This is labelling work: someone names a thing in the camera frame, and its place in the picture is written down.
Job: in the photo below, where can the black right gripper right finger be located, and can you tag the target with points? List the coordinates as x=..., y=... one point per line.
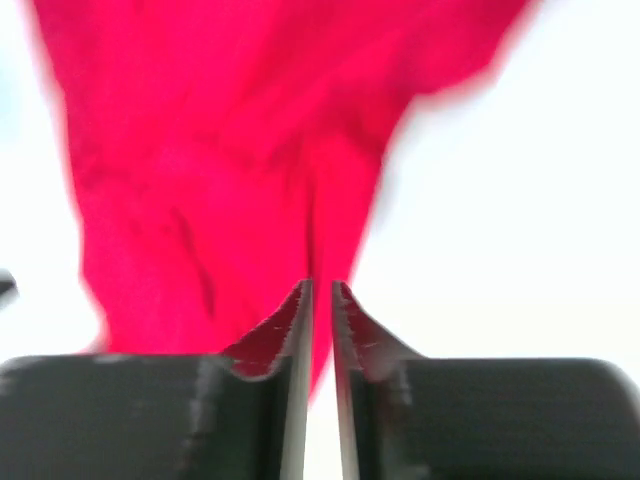
x=406, y=416

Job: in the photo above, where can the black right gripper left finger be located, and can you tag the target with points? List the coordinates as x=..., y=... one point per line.
x=238, y=414

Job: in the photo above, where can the red polo shirt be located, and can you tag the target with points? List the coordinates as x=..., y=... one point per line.
x=222, y=151

